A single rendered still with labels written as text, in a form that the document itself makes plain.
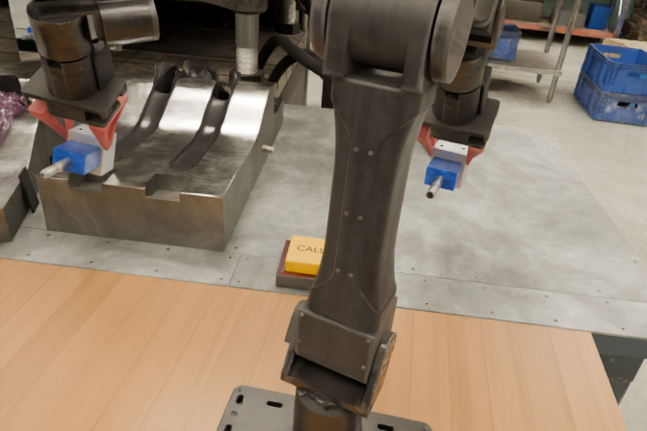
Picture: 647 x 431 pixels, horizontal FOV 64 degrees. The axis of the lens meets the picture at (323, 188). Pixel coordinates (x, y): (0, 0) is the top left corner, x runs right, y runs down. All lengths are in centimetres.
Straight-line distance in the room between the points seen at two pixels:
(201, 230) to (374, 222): 41
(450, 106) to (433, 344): 29
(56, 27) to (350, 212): 38
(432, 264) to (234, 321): 30
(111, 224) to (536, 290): 60
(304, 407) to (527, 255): 48
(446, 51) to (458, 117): 36
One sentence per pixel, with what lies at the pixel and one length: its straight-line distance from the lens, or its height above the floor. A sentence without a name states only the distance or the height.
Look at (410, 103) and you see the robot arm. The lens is 34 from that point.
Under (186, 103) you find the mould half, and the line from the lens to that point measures 97.
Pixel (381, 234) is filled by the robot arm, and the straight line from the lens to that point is 38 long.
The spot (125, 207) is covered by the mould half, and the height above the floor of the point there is 86.
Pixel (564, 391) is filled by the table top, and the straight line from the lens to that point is 67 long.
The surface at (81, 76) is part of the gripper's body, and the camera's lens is 66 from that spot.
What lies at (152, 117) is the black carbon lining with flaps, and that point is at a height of 89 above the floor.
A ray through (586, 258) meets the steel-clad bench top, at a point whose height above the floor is 80.
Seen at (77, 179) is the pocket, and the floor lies 88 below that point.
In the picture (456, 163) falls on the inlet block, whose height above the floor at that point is 94.
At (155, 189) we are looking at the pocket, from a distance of 79.
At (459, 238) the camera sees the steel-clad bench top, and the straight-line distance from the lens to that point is 85.
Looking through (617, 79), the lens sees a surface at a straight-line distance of 423.
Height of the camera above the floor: 125
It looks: 29 degrees down
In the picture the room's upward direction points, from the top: 5 degrees clockwise
